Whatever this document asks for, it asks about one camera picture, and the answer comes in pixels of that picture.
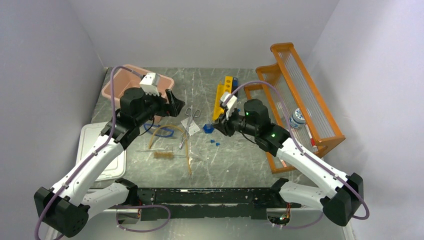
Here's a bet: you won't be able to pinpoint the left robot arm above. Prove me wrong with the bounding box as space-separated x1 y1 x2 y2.
34 87 185 240

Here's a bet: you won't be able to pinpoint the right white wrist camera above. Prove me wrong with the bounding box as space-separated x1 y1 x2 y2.
220 91 238 120

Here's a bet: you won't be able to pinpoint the white blue small jar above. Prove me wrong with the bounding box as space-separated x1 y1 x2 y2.
289 108 306 129

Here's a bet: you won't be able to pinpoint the yellow test tube rack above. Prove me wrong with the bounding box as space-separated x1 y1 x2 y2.
212 76 234 121

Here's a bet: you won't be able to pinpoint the orange wooden shelf rack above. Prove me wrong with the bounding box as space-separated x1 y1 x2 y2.
244 42 346 158

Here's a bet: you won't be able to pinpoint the metal forceps scissors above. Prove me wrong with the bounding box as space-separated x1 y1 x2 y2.
179 105 201 149

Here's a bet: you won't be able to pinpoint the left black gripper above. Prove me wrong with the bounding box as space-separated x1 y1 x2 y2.
135 87 185 126

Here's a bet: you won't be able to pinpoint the pink plastic bin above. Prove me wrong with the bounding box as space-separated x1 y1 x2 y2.
101 64 175 124

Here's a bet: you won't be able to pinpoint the tan rubber tubing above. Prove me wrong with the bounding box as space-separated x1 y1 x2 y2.
148 124 192 176

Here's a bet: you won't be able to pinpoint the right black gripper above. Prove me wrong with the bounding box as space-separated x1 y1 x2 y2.
211 105 259 137

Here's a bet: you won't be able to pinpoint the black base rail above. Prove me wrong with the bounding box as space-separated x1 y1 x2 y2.
137 187 301 221

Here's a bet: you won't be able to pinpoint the blue safety glasses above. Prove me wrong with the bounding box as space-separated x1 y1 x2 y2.
142 123 175 138

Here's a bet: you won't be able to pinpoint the white paper packet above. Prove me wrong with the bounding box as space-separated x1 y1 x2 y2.
181 117 201 136

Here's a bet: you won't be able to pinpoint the brown test tube brush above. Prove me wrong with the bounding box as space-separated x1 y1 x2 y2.
136 149 192 160

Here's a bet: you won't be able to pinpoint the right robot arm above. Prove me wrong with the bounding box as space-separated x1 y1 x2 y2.
213 98 364 227

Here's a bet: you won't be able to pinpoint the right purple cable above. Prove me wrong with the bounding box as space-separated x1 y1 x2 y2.
225 80 370 221

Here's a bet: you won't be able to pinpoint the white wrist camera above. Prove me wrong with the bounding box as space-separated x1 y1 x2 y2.
220 91 238 120
139 72 161 96

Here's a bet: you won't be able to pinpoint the blue base graduated cylinder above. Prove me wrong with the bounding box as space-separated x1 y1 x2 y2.
202 119 215 134

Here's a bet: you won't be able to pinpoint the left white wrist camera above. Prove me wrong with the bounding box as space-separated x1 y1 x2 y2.
139 72 161 96

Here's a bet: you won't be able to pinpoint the white plastic lid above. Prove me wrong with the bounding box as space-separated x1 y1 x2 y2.
76 122 127 183

